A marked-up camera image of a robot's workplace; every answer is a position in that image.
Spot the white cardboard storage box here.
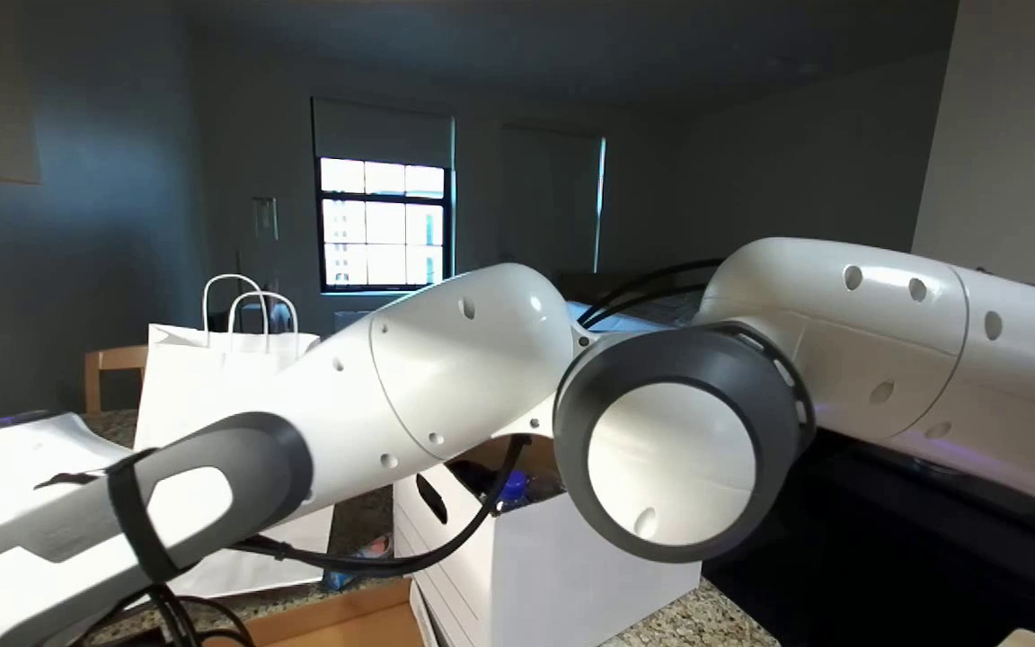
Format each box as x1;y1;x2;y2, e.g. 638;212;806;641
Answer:
390;434;710;647

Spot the bright window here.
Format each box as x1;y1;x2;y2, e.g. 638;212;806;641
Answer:
314;156;452;295

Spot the grey roller blind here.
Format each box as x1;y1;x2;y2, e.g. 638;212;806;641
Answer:
308;99;462;172

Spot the white paper shopping bag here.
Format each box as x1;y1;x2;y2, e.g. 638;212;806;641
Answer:
135;271;341;604

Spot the flat brown cardboard tray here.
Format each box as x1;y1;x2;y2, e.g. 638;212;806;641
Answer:
210;571;426;647

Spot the dark low cabinet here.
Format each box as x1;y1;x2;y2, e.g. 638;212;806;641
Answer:
706;429;1035;647

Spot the thick black cable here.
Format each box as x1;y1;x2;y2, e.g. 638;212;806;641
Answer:
102;254;728;647

